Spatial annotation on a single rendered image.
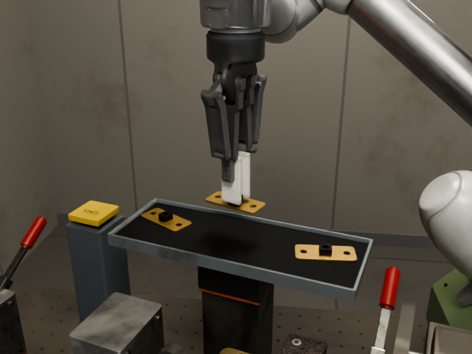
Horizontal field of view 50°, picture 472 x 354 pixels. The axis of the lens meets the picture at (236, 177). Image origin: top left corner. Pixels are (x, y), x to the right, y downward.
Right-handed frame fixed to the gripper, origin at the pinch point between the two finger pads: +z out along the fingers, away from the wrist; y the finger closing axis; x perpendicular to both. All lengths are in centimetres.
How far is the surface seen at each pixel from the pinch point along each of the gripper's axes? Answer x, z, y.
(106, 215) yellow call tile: -21.7, 9.8, 5.1
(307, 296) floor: -46, 126, -142
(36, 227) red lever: -33.4, 13.1, 10.0
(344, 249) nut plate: 15.3, 9.4, -4.4
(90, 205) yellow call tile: -26.5, 9.6, 4.0
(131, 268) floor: -138, 125, -114
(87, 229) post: -23.5, 11.6, 7.7
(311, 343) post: 16.6, 15.7, 8.9
